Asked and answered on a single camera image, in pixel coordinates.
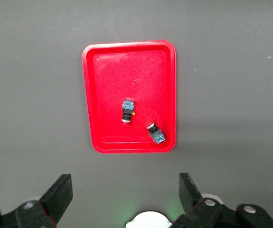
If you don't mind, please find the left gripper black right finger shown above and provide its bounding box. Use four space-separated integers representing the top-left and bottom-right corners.
174 172 223 228

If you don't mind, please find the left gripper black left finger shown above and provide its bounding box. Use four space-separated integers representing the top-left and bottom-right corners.
15 174 74 228

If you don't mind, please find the red push button switch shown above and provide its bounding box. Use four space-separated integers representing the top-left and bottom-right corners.
145 121 167 145
120 98 137 124

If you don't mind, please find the red plastic tray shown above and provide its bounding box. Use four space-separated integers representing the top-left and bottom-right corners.
81 39 177 154

